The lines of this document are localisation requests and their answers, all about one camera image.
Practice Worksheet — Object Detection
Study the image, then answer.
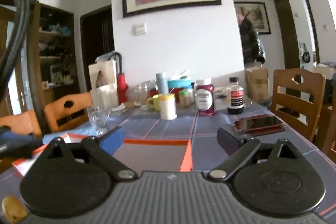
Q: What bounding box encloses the wooden chair far right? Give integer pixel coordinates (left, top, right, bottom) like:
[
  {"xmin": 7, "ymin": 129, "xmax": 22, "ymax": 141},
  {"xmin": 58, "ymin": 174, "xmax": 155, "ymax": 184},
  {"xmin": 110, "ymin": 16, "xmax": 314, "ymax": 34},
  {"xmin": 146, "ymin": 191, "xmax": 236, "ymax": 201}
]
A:
[{"xmin": 270, "ymin": 68, "xmax": 326, "ymax": 141}]

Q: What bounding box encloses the checked blue tablecloth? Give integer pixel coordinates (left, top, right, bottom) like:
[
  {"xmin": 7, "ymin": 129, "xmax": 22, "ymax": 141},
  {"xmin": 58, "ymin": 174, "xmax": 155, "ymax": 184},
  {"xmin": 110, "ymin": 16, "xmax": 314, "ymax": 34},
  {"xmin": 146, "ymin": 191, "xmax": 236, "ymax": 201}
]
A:
[{"xmin": 0, "ymin": 97, "xmax": 336, "ymax": 224}]

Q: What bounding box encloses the red mouthwash bottle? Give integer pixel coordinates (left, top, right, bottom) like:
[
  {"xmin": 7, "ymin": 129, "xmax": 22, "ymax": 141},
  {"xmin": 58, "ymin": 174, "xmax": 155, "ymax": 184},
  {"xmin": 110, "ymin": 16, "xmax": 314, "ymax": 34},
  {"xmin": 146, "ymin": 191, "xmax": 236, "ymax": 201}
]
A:
[{"xmin": 195, "ymin": 78, "xmax": 215, "ymax": 116}]

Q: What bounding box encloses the white paper gift bag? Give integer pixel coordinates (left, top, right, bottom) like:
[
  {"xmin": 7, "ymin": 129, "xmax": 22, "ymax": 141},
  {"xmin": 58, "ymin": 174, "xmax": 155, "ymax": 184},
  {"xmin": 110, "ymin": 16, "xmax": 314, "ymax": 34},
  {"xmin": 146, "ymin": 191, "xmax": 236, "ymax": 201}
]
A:
[{"xmin": 88, "ymin": 60, "xmax": 119, "ymax": 108}]

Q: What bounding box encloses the black braided cable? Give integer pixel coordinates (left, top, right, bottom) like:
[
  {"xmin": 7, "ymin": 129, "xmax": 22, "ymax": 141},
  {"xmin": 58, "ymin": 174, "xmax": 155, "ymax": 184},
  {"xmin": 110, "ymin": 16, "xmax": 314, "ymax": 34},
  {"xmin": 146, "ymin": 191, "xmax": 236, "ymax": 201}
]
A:
[{"xmin": 0, "ymin": 0, "xmax": 31, "ymax": 98}]

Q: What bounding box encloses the wooden chair near left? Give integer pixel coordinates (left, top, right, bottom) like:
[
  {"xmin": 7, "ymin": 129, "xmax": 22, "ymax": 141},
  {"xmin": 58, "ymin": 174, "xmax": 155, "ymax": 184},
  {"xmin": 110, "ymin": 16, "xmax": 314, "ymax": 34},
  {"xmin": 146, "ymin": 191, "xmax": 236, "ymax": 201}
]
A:
[{"xmin": 0, "ymin": 110, "xmax": 42, "ymax": 139}]

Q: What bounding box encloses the white yellow-lid jar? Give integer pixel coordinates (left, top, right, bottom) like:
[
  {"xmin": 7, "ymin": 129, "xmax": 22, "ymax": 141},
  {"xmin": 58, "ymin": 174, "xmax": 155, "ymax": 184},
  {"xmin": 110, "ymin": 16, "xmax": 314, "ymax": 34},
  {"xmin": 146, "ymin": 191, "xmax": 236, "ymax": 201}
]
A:
[{"xmin": 158, "ymin": 93, "xmax": 177, "ymax": 121}]

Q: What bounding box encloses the blue grey tumbler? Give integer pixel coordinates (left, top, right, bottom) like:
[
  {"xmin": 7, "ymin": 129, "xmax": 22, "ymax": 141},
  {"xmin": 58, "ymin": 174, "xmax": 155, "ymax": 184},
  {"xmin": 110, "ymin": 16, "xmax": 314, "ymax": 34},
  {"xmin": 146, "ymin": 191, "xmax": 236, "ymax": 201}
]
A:
[{"xmin": 156, "ymin": 73, "xmax": 169, "ymax": 94}]

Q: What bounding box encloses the white wall switch panel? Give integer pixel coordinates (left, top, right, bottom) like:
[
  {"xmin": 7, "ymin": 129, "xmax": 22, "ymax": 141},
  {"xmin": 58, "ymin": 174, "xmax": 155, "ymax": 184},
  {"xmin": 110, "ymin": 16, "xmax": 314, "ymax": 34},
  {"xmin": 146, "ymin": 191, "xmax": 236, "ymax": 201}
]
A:
[{"xmin": 132, "ymin": 23, "xmax": 147, "ymax": 36}]

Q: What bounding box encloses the dark hanging jacket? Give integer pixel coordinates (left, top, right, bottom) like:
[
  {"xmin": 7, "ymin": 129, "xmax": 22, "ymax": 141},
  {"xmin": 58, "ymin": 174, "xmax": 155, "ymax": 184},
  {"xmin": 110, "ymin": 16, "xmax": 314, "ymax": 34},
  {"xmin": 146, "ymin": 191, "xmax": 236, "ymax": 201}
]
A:
[{"xmin": 237, "ymin": 13, "xmax": 266, "ymax": 65}]

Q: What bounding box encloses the smartphone in brown case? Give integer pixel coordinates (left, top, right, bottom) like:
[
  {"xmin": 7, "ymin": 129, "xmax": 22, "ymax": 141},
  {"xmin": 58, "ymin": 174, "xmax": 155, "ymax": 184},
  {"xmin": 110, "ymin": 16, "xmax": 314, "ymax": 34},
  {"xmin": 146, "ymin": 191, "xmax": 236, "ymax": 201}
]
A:
[{"xmin": 233, "ymin": 115, "xmax": 285, "ymax": 136}]

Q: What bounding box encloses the teal bowl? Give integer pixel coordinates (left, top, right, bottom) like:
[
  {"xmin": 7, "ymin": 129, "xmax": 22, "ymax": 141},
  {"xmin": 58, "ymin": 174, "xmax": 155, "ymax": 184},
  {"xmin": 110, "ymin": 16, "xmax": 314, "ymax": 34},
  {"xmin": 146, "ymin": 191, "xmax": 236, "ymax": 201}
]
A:
[{"xmin": 167, "ymin": 79, "xmax": 192, "ymax": 89}]

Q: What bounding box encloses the dark glass bottle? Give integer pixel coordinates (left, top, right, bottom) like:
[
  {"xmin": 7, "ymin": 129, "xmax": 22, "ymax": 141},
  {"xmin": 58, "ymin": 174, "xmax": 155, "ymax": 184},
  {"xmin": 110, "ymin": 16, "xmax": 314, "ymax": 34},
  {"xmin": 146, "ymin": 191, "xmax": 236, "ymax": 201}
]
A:
[{"xmin": 227, "ymin": 77, "xmax": 244, "ymax": 115}]

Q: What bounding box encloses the wooden chair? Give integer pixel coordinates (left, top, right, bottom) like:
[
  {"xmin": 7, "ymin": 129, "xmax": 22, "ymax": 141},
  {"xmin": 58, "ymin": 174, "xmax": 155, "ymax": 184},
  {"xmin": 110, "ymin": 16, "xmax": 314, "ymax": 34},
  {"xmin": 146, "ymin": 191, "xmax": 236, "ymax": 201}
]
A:
[
  {"xmin": 270, "ymin": 68, "xmax": 326, "ymax": 141},
  {"xmin": 0, "ymin": 110, "xmax": 42, "ymax": 139},
  {"xmin": 45, "ymin": 92, "xmax": 92, "ymax": 133}
]

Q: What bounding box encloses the orange storage box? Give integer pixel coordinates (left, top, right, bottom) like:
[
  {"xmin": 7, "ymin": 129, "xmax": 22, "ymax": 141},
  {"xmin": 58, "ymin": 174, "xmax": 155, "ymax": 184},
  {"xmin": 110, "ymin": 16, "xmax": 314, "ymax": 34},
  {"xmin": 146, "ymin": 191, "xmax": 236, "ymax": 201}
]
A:
[{"xmin": 11, "ymin": 133, "xmax": 194, "ymax": 180}]

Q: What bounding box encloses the clear glass pitcher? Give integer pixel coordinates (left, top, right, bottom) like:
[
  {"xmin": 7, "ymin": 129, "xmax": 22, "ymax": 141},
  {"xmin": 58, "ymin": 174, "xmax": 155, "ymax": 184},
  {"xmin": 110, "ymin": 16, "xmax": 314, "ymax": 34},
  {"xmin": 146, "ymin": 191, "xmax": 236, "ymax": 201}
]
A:
[{"xmin": 87, "ymin": 106, "xmax": 109, "ymax": 136}]

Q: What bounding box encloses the yellow-green lemon front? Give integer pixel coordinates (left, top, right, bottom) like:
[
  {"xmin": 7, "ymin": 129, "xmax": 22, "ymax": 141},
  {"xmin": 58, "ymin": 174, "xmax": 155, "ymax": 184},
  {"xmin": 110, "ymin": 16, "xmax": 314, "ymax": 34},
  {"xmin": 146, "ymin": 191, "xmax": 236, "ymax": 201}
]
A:
[{"xmin": 2, "ymin": 196, "xmax": 28, "ymax": 223}]

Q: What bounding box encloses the red folded umbrella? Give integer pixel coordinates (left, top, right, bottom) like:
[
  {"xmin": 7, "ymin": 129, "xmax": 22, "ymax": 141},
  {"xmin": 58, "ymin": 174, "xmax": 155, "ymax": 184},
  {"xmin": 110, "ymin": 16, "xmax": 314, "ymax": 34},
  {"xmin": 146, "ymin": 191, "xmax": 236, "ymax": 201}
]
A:
[{"xmin": 110, "ymin": 52, "xmax": 129, "ymax": 105}]

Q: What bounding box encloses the small framed landscape painting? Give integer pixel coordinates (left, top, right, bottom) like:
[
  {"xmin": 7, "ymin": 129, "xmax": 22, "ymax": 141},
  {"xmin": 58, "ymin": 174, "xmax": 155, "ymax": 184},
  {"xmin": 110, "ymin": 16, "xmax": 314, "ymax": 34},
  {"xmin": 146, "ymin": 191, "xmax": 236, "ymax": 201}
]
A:
[{"xmin": 234, "ymin": 2, "xmax": 271, "ymax": 35}]

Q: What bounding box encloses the dark wooden shelf cabinet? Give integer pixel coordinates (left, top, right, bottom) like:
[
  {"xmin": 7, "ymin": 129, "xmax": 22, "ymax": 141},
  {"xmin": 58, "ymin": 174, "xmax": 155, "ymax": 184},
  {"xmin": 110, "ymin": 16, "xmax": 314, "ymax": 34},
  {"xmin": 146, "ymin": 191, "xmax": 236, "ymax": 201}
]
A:
[{"xmin": 26, "ymin": 0, "xmax": 80, "ymax": 135}]

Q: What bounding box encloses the cardboard box by wall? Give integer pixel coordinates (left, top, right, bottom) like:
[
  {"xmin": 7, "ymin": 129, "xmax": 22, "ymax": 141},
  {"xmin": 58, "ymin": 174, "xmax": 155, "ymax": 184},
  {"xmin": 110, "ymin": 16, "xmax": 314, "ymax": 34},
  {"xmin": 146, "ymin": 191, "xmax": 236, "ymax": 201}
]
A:
[{"xmin": 245, "ymin": 67, "xmax": 270, "ymax": 102}]

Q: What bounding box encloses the yellow-green mug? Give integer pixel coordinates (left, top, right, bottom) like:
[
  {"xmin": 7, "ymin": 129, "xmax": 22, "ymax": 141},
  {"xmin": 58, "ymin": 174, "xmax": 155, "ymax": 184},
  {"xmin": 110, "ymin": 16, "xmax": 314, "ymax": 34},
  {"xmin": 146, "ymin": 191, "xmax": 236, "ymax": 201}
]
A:
[{"xmin": 146, "ymin": 94, "xmax": 160, "ymax": 111}]

